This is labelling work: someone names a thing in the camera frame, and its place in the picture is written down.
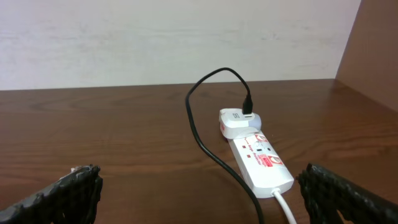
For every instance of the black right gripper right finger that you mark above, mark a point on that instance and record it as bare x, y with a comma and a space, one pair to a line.
330, 198

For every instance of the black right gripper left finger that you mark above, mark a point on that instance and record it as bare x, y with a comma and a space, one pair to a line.
71, 199

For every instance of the white usb charger plug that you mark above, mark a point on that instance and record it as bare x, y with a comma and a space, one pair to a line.
235, 125

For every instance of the white power strip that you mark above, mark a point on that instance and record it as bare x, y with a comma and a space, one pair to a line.
261, 167

